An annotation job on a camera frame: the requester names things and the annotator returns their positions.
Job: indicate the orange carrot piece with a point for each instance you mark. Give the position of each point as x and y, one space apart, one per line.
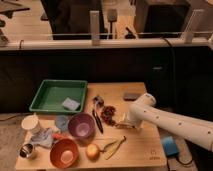
59 136

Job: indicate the green plastic tray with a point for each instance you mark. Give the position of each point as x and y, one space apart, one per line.
51 94

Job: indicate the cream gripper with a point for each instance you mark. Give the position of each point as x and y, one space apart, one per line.
127 122

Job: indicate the purple bowl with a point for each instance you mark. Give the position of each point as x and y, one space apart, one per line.
81 125

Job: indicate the grey sponge block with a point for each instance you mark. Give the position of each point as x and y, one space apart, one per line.
130 96

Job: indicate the orange bowl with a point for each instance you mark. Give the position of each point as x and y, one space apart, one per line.
64 153

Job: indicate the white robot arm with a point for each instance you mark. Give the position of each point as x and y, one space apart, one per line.
197 131

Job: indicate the wooden folding table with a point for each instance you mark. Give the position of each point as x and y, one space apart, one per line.
142 148

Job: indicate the blue sponge in tray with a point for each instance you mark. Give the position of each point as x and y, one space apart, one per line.
70 104

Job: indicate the silver metal fork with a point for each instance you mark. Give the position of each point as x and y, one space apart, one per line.
124 126

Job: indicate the dried red chili bunch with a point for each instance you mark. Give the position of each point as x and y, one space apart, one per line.
107 114

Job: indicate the small steel cup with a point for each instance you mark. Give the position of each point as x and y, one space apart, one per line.
28 151

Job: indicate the black handled utensil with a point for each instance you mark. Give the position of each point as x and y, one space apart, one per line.
98 102

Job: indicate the blue box on floor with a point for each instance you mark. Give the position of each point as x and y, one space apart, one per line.
169 146

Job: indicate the yellow red apple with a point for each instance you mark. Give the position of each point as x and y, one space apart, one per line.
92 151

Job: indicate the white paper cup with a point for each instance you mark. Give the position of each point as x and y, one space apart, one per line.
31 124

